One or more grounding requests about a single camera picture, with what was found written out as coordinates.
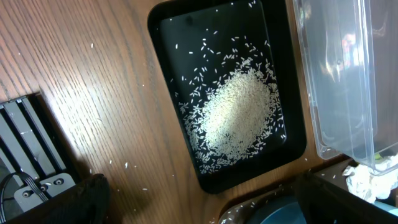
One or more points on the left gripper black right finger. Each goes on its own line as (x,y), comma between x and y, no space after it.
(323,202)

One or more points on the dark blue plate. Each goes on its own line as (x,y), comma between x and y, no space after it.
(283,210)

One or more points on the black waste tray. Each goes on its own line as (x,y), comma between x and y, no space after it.
(279,149)

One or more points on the white paper napkin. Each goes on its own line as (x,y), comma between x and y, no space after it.
(362,182)

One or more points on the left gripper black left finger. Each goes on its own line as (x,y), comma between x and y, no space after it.
(86,202)

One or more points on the white rice pile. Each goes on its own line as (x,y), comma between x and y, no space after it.
(236,115)

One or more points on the clear plastic bin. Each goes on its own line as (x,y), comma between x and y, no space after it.
(349,55)

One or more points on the light blue bowl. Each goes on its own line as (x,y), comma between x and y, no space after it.
(386,207)

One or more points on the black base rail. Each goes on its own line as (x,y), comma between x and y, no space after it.
(35,165)

